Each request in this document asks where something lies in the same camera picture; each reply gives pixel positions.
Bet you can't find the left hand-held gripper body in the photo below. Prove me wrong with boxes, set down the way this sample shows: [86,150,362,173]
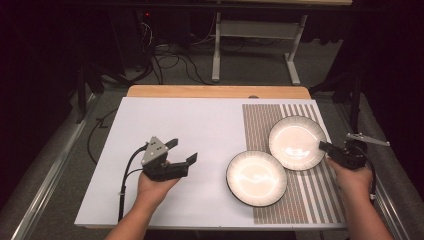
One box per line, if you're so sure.
[140,135,190,183]

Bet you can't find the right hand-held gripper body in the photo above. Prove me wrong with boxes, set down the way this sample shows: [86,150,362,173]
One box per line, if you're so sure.
[336,132,391,170]

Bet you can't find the white plate dark rim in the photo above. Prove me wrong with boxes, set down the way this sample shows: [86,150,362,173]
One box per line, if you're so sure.
[268,114,328,172]
[225,149,288,208]

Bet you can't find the person's left hand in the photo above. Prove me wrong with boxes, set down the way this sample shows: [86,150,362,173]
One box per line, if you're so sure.
[134,160,181,208]

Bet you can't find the person's right hand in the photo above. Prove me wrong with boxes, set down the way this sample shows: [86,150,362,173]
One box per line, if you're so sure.
[325,157,374,201]

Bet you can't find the black metal stand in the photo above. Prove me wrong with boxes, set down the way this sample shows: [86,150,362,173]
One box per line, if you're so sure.
[308,71,365,134]
[74,61,105,125]

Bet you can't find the striped beige placemat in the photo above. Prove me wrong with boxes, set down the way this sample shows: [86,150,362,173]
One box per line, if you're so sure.
[241,103,346,225]

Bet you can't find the dark computer tower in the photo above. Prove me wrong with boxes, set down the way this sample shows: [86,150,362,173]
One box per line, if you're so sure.
[109,7,158,72]

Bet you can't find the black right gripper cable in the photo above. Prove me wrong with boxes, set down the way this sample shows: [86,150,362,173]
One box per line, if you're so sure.
[361,151,379,201]

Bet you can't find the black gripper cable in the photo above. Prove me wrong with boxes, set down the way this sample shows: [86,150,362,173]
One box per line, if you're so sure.
[361,151,379,201]
[117,143,149,224]

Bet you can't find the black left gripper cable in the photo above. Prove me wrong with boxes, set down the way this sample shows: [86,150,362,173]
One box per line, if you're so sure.
[117,143,149,224]

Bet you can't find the aluminium rail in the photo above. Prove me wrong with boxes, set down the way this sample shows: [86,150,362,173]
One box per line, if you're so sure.
[336,101,406,240]
[9,92,98,240]

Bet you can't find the thin black floor cable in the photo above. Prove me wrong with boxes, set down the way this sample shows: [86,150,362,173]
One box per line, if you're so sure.
[86,106,120,166]

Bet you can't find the black floor cables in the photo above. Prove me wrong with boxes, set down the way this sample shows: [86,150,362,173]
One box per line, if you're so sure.
[133,39,216,86]

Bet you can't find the grey cable bundle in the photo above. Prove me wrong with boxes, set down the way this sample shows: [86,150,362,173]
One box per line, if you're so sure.
[139,20,156,46]

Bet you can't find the white metal stand frame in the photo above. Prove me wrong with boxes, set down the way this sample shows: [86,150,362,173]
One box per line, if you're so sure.
[211,0,354,86]

